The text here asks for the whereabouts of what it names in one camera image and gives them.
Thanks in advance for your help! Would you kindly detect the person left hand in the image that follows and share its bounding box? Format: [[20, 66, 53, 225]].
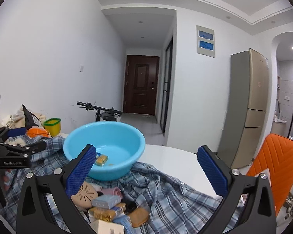
[[0, 167, 11, 188]]

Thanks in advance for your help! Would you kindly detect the blue plastic basin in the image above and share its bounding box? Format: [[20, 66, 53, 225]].
[[63, 121, 146, 181]]

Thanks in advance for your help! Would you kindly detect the black glass sliding door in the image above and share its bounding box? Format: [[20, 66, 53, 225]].
[[160, 38, 173, 134]]

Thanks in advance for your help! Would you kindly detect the gold foil pack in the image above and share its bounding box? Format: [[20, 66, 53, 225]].
[[88, 202, 126, 222]]

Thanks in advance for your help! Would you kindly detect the orange chair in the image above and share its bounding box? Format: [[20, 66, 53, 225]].
[[247, 134, 293, 214]]

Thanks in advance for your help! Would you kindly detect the light blue wipes packet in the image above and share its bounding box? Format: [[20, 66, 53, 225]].
[[113, 214, 136, 234]]

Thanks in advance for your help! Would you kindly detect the beige round vented case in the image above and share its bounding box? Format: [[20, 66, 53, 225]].
[[71, 181, 98, 210]]

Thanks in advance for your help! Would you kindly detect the gold refrigerator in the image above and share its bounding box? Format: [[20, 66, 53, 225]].
[[217, 49, 268, 168]]

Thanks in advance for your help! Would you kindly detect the grey starred small box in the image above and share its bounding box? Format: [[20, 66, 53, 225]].
[[91, 195, 121, 209]]

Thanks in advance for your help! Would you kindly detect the white barcode cardboard box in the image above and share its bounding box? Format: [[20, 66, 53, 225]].
[[90, 220, 125, 234]]

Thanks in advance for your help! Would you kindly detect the orange soap bar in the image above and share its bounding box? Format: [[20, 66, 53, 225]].
[[128, 208, 149, 228]]

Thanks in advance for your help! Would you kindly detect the yellow green-rimmed container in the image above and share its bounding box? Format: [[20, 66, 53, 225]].
[[43, 118, 61, 137]]

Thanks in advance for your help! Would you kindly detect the black snack bag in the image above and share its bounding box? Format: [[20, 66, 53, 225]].
[[22, 105, 42, 130]]

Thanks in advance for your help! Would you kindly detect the blue plaid shirt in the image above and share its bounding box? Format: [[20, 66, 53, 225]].
[[0, 135, 247, 234]]

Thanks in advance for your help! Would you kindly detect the dark brown door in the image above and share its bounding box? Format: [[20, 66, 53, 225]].
[[123, 55, 160, 116]]

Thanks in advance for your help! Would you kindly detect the wall electrical panel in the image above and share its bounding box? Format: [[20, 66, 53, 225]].
[[196, 25, 215, 58]]

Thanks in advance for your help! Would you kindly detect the white black fuzzy knit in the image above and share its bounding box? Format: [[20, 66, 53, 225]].
[[4, 136, 27, 147]]

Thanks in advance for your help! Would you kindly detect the orange snack bag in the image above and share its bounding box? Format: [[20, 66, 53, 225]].
[[26, 127, 50, 138]]

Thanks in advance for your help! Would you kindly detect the white light switch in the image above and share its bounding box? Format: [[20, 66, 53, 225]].
[[79, 65, 84, 72]]

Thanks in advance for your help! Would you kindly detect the pink roll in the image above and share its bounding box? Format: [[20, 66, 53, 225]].
[[100, 187, 123, 199]]

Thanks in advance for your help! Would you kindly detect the black bicycle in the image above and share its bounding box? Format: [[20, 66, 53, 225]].
[[77, 101, 123, 122]]

